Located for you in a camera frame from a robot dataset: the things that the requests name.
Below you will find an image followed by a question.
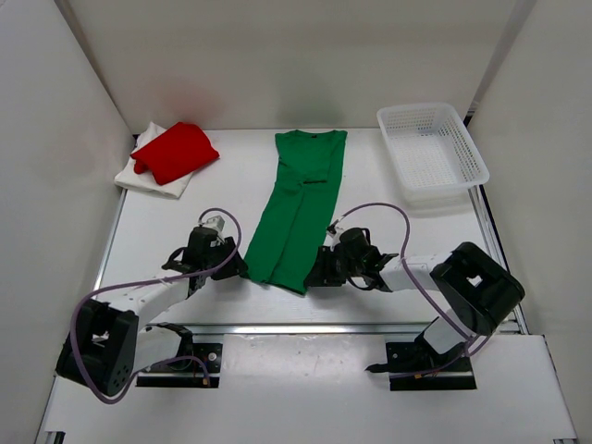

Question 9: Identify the green t-shirt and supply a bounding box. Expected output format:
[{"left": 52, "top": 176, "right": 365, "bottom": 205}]
[{"left": 244, "top": 129, "right": 348, "bottom": 294}]

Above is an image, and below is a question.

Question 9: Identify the red t-shirt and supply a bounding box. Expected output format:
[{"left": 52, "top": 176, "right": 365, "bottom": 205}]
[{"left": 130, "top": 122, "right": 220, "bottom": 186}]

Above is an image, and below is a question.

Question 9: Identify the white t-shirt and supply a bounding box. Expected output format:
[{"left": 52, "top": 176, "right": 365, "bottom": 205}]
[{"left": 114, "top": 122, "right": 192, "bottom": 199}]

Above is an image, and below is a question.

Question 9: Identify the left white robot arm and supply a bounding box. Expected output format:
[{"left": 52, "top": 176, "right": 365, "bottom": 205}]
[{"left": 55, "top": 216, "right": 247, "bottom": 404}]

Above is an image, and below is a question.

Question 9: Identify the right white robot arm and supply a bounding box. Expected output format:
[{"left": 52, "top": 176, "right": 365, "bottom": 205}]
[{"left": 304, "top": 228, "right": 525, "bottom": 370}]

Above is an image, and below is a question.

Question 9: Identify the white plastic basket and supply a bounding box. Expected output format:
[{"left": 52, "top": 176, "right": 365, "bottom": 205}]
[{"left": 376, "top": 103, "right": 490, "bottom": 203}]

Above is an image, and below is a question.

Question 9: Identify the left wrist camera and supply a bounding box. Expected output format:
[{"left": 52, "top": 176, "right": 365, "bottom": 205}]
[{"left": 203, "top": 216, "right": 226, "bottom": 236}]

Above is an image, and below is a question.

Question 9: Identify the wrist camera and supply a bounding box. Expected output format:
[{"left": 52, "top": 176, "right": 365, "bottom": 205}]
[
  {"left": 326, "top": 225, "right": 344, "bottom": 249},
  {"left": 203, "top": 216, "right": 226, "bottom": 236}
]

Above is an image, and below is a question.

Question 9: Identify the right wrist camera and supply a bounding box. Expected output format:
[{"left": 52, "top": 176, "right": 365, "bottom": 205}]
[{"left": 326, "top": 225, "right": 344, "bottom": 249}]

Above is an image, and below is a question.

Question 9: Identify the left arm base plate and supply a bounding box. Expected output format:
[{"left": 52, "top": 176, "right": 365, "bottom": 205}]
[{"left": 133, "top": 323, "right": 223, "bottom": 389}]

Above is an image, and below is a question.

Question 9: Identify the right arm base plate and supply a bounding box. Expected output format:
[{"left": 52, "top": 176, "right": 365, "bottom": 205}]
[{"left": 365, "top": 325, "right": 477, "bottom": 391}]

